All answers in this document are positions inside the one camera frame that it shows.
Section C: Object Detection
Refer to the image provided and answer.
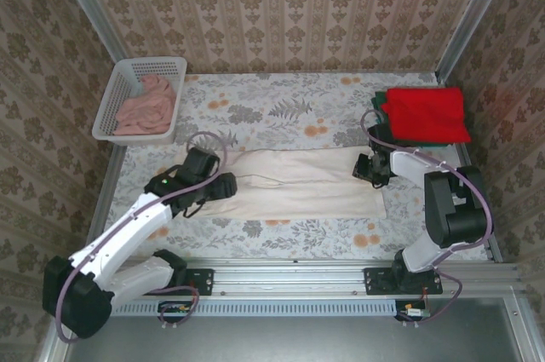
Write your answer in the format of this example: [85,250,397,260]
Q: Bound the cream t-shirt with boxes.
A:
[182,145,388,221]

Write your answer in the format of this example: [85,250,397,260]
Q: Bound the red t-shirt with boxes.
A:
[381,87,473,145]

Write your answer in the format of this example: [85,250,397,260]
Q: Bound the green folded t-shirt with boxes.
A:
[370,91,459,150]

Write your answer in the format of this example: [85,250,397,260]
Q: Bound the pink t-shirt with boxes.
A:
[115,74,178,136]

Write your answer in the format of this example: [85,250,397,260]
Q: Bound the floral tablecloth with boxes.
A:
[95,72,489,260]

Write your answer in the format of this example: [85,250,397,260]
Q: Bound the white plastic basket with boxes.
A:
[92,56,188,147]

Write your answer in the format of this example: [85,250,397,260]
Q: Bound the grey metal panel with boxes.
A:
[40,314,536,362]

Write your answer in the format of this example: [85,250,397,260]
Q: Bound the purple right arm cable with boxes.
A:
[359,108,497,329]

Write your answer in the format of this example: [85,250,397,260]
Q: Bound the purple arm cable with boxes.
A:
[359,108,497,329]
[54,130,231,344]

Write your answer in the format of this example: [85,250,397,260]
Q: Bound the aluminium side rail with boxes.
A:
[459,142,503,263]
[79,140,127,267]

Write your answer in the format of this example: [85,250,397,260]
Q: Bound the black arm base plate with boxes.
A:
[364,267,444,297]
[138,267,214,297]

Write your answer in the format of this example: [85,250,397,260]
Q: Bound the aluminium front rail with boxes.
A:
[61,257,525,297]

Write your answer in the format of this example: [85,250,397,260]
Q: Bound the grey slotted cable duct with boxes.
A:
[111,297,405,318]

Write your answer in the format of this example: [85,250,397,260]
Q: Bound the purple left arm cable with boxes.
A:
[54,130,231,344]

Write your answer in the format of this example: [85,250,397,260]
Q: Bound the aluminium corner post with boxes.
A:
[434,0,521,80]
[47,0,131,67]

